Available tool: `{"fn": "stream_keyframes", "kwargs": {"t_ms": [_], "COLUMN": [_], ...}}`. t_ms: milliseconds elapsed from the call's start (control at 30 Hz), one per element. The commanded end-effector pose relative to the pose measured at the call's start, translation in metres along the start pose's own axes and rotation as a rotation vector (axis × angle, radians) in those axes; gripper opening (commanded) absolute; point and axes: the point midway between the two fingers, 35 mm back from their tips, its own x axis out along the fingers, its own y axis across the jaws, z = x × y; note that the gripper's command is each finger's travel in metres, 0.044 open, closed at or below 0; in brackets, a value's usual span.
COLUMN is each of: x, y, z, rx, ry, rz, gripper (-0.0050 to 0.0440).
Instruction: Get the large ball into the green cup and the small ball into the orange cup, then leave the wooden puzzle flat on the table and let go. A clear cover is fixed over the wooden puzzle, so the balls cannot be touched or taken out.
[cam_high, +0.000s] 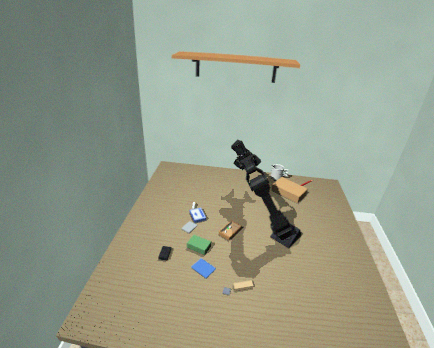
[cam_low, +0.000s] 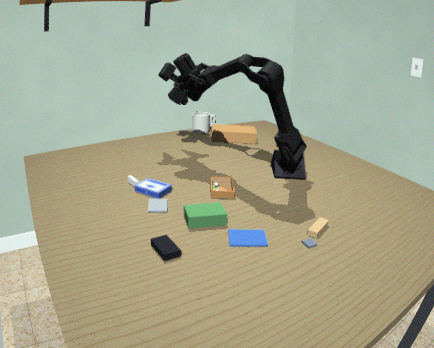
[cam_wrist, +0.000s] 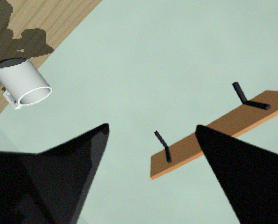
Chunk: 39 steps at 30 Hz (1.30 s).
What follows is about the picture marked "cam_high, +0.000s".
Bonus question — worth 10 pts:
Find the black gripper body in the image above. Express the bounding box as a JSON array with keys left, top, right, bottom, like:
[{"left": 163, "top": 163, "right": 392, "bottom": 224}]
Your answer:
[{"left": 253, "top": 157, "right": 261, "bottom": 167}]

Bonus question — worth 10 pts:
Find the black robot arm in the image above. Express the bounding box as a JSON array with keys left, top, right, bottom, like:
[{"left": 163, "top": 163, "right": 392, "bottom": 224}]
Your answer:
[{"left": 232, "top": 141, "right": 292, "bottom": 239}]

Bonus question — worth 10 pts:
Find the wooden ball-in-hole puzzle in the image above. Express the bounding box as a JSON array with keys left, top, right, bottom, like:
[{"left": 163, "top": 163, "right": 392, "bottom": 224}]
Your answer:
[{"left": 219, "top": 221, "right": 242, "bottom": 240}]

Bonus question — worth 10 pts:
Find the green rectangular block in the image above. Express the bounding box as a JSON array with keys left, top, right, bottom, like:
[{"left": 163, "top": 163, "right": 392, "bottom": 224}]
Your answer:
[{"left": 187, "top": 235, "right": 211, "bottom": 255}]

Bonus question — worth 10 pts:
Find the light tan rectangular block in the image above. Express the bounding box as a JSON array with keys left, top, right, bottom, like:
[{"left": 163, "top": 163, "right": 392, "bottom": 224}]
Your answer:
[{"left": 233, "top": 281, "right": 253, "bottom": 291}]

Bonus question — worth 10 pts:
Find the tan rectangular box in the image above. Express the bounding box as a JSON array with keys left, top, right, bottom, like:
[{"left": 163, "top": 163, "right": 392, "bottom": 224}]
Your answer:
[{"left": 271, "top": 177, "right": 308, "bottom": 203}]

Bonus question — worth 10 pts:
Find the blue and white flat box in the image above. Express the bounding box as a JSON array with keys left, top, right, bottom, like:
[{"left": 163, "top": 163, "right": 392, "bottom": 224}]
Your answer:
[{"left": 190, "top": 208, "right": 206, "bottom": 223}]

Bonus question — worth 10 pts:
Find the white mug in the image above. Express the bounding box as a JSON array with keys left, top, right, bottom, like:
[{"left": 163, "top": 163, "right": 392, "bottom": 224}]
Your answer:
[{"left": 271, "top": 164, "right": 288, "bottom": 180}]

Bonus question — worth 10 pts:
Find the flat blue square pad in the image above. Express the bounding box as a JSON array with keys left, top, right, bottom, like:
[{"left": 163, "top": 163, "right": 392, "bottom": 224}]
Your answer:
[{"left": 191, "top": 259, "right": 216, "bottom": 278}]

